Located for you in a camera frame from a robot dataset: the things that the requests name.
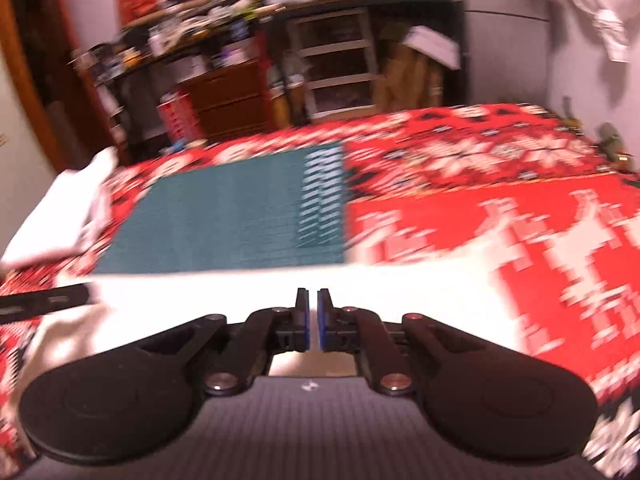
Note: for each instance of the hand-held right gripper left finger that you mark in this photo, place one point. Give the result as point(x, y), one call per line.
point(302, 320)

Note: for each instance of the white cardboard box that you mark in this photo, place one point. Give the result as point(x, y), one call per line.
point(432, 45)

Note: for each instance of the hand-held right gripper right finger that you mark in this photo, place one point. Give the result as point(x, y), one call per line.
point(324, 320)

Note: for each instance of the cluttered black shelf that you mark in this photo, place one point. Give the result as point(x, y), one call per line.
point(150, 60)

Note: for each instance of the dark green gift box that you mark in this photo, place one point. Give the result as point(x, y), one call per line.
point(610, 137)

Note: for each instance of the red white printed box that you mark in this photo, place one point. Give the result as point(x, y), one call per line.
point(180, 117)

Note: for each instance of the folded white garment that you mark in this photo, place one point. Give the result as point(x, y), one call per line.
point(55, 215)

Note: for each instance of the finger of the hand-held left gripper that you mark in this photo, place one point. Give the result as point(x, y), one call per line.
point(50, 301)

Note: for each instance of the wooden drawer cabinet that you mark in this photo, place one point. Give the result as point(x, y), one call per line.
point(230, 100)

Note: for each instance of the green cutting mat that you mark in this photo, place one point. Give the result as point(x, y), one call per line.
point(200, 220)

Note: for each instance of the red paper bag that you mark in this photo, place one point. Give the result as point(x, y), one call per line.
point(135, 5)

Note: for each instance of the stack of leaning cardboard sheets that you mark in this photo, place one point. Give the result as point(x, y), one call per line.
point(400, 85)

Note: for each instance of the red patterned blanket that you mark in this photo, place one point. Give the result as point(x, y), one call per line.
point(450, 235)

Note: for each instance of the white knotted curtain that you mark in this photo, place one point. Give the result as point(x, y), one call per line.
point(600, 5)

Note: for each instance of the silver refrigerator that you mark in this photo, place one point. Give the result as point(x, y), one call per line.
point(505, 60)

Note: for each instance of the white knit vest maroon trim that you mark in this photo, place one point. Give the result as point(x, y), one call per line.
point(200, 290)

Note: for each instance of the white plastic drawer unit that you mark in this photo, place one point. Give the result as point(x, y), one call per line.
point(330, 60)

